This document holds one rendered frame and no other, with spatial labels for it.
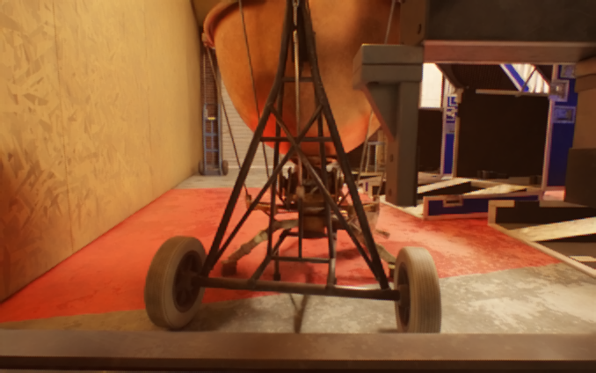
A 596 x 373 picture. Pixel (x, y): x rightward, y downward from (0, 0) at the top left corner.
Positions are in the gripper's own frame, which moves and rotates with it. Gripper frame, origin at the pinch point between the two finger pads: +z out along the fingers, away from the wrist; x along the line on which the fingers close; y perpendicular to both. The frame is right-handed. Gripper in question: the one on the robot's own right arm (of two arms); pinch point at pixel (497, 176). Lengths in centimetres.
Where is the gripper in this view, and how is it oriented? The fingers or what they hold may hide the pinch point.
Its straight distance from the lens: 24.9
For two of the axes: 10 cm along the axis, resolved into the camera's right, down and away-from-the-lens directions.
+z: -0.1, 9.9, 1.1
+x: 10.0, 0.1, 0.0
